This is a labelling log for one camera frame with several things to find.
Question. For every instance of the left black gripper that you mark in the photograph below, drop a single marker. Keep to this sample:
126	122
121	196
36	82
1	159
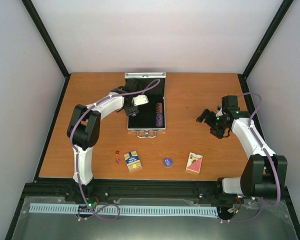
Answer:
131	111

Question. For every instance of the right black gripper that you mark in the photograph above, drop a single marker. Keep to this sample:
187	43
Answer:
204	115

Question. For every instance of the aluminium poker case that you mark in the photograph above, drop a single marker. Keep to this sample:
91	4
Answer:
144	123

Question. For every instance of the brown poker chip stack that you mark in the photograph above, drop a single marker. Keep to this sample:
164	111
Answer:
159	108

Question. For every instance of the purple poker chip stack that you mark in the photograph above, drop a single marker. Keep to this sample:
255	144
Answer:
159	120

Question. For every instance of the red playing card deck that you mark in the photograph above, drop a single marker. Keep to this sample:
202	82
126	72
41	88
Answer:
194	163

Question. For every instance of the blue playing card box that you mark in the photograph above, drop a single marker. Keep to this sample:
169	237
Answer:
132	160

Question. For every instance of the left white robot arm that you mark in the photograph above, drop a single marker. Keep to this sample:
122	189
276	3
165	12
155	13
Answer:
84	126

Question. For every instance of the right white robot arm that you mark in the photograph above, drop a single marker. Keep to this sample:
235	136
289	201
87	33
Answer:
265	171

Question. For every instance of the purple dealer button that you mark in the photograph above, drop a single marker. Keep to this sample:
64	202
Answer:
167	162

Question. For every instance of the electronics board with led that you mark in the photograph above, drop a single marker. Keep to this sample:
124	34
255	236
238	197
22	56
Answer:
93	202

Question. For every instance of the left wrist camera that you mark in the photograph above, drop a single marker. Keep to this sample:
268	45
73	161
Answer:
140	99

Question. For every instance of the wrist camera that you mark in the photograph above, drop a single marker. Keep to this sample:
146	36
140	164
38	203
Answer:
140	99
229	103

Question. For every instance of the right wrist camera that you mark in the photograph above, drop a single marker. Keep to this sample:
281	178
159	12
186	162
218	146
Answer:
229	103

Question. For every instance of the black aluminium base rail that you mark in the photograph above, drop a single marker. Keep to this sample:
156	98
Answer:
202	192

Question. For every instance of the left black frame post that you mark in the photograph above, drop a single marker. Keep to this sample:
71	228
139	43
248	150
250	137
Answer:
40	26

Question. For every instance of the black frame post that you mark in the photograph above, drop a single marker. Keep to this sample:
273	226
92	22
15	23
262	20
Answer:
274	24
40	26

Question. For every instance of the light blue cable duct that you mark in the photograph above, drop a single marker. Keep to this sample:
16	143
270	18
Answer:
126	210

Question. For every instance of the right black frame post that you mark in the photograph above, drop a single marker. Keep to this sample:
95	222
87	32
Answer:
274	24

